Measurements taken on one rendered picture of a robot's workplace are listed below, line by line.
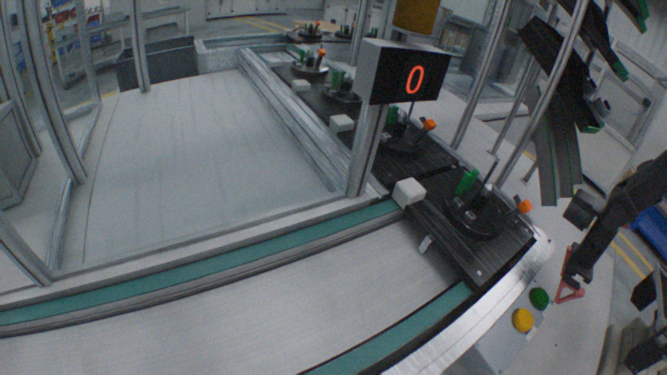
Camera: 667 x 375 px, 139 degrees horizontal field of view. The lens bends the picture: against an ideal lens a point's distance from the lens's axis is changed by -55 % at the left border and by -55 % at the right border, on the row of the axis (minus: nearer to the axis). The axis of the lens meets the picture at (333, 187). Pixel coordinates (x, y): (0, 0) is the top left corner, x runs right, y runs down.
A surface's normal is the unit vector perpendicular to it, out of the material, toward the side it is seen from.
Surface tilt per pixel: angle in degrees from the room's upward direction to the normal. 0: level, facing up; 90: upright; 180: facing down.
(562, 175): 90
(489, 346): 0
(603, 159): 90
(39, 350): 0
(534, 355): 0
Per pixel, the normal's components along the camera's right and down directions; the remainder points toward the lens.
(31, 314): 0.15, -0.73
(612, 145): -0.77, 0.35
